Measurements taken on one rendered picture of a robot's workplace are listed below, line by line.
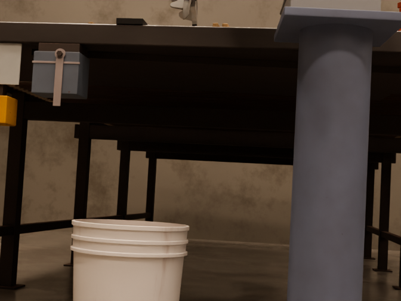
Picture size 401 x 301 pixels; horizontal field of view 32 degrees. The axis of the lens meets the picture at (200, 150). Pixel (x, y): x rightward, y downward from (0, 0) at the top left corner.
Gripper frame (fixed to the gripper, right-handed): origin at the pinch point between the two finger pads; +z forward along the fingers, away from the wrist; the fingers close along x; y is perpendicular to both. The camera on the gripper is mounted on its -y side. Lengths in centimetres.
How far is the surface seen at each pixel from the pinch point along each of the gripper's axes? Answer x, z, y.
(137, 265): 49, 69, 2
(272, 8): -499, -139, 21
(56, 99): 28, 27, 32
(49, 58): 27.4, 14.9, 34.8
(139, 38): 24.3, 9.2, 9.4
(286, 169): -500, 26, 5
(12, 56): 25, 14, 47
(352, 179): 51, 48, -48
